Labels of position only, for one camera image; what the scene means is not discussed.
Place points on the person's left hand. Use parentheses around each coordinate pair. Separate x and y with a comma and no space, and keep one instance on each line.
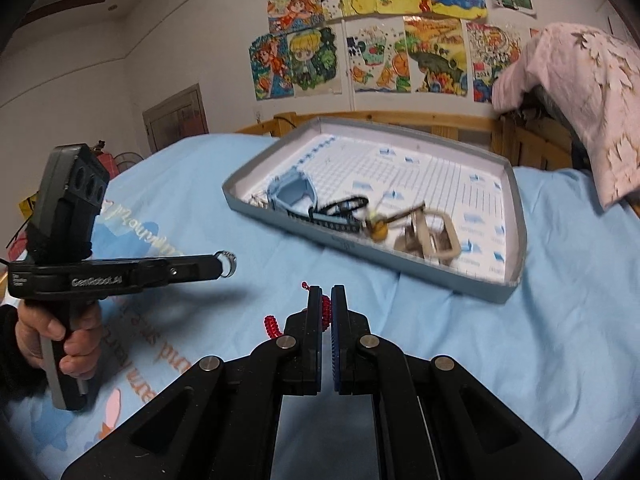
(82,355)

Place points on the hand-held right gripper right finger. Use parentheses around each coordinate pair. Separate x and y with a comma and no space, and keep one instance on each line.
(338,330)

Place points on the beige rectangular hair claw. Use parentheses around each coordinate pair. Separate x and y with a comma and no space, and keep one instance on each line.
(440,245)

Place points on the red box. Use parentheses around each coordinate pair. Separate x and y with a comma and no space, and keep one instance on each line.
(107,162)

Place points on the light blue wristwatch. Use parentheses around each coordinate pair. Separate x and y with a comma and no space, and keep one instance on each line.
(292,195)

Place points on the brown wooden door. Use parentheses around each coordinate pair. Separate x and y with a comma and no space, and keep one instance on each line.
(175,120)

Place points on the beaded charm hair accessory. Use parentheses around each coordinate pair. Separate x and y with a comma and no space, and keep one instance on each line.
(381,232)

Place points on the group of colourful wall drawings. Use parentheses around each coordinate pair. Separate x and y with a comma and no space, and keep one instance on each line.
(400,35)

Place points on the pink leaf-print blanket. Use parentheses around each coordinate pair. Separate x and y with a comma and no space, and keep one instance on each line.
(575,85)

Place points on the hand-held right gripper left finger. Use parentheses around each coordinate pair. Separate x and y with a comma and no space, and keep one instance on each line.
(314,330)

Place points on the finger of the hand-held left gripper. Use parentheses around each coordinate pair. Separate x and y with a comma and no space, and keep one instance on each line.
(190,270)

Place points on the grey shallow cardboard box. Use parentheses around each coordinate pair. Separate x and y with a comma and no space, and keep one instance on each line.
(450,190)

